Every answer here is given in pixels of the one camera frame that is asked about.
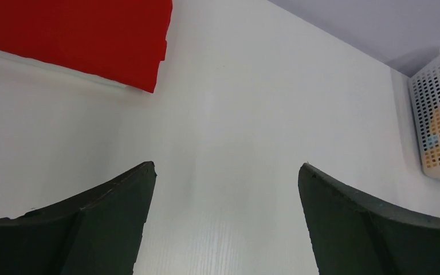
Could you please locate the folded red t-shirt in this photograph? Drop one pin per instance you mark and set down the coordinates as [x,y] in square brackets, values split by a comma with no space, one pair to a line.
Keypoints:
[123,41]

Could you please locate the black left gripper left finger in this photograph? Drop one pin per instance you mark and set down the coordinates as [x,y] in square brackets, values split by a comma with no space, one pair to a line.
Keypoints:
[98,231]

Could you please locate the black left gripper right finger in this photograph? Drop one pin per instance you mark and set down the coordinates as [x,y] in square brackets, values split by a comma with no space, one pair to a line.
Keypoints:
[353,232]

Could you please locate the white plastic laundry basket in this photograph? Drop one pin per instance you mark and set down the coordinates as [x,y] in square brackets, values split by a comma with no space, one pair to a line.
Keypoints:
[438,117]

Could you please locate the light blue t-shirt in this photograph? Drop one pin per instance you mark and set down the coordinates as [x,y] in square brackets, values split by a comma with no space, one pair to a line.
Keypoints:
[432,141]

